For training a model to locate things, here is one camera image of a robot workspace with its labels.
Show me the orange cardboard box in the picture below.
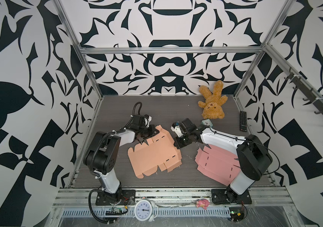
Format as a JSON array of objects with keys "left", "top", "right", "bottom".
[{"left": 127, "top": 125, "right": 182, "bottom": 179}]

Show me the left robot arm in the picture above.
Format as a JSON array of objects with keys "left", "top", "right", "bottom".
[{"left": 83, "top": 102, "right": 160, "bottom": 224}]

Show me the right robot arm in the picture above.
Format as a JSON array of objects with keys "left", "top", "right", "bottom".
[{"left": 171, "top": 118, "right": 273, "bottom": 205}]

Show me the pink flat cardboard box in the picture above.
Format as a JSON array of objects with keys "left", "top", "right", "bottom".
[{"left": 195, "top": 145, "right": 241, "bottom": 185}]

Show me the small teal alarm clock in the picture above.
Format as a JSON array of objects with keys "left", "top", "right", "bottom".
[{"left": 201, "top": 119, "right": 213, "bottom": 128}]

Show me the brown teddy bear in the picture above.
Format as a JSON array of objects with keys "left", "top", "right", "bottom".
[{"left": 198, "top": 80, "right": 228, "bottom": 120}]

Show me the black remote control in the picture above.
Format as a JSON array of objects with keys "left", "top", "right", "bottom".
[{"left": 239, "top": 111, "right": 247, "bottom": 132}]

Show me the small pink toy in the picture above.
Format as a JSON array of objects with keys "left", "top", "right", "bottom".
[{"left": 196, "top": 199, "right": 210, "bottom": 210}]

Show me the white round alarm clock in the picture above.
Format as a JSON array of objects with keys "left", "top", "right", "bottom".
[{"left": 134, "top": 199, "right": 159, "bottom": 222}]

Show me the left green circuit board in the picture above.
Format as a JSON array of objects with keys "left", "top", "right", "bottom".
[{"left": 105, "top": 208, "right": 124, "bottom": 216}]

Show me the green circuit board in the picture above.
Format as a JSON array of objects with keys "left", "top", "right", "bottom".
[
  {"left": 229, "top": 209, "right": 246, "bottom": 223},
  {"left": 105, "top": 208, "right": 124, "bottom": 216}
]

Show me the right green circuit board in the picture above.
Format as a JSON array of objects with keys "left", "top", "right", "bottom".
[{"left": 229, "top": 209, "right": 246, "bottom": 223}]

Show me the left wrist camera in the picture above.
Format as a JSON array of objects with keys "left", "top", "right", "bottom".
[{"left": 144, "top": 114, "right": 152, "bottom": 128}]

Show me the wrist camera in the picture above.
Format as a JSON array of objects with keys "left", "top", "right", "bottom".
[
  {"left": 144, "top": 114, "right": 152, "bottom": 128},
  {"left": 171, "top": 122, "right": 183, "bottom": 138}
]

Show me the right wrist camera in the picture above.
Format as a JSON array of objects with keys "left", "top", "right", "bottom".
[{"left": 171, "top": 122, "right": 183, "bottom": 138}]

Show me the white slotted cable duct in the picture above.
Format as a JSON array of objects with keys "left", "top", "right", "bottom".
[{"left": 60, "top": 206, "right": 232, "bottom": 218}]

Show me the black wall hook rail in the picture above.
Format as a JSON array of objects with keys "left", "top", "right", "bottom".
[{"left": 285, "top": 67, "right": 323, "bottom": 115}]

